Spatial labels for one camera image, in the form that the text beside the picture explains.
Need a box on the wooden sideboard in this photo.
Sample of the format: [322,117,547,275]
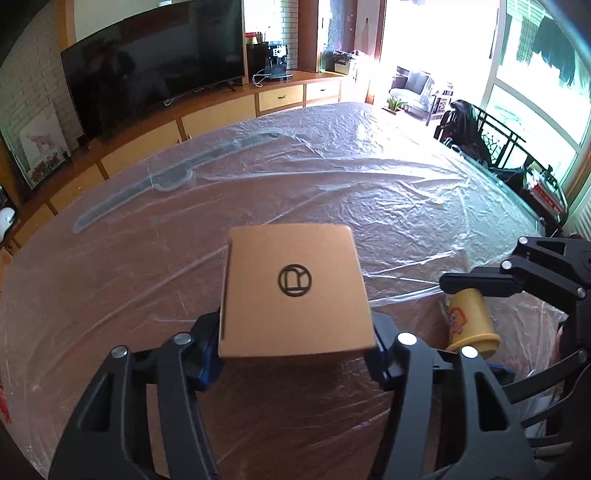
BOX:
[0,69,352,259]

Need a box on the black metal railing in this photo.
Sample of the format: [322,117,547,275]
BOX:
[475,106,568,217]

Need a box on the grey armchair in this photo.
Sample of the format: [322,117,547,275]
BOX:
[390,67,437,116]

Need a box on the yellow printed cup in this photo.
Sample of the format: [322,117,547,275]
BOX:
[445,287,502,355]

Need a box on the dark storage box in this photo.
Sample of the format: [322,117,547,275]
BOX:
[332,50,358,75]

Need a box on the horse painting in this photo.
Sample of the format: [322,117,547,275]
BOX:
[18,113,70,188]

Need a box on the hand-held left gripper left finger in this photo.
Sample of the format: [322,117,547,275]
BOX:
[48,311,227,480]

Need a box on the black television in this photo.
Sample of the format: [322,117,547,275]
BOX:
[61,0,246,139]

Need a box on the brown cardboard box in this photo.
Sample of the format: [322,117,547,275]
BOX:
[218,224,377,361]

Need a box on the black coffee machine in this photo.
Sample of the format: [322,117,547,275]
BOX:
[265,41,294,80]

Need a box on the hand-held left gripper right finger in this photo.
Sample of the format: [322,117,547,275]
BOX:
[362,311,539,480]

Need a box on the hanging dark green cloth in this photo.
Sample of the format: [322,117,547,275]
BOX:
[531,16,578,86]

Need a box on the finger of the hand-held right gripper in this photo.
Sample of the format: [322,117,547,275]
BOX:
[434,348,591,444]
[441,236,591,305]

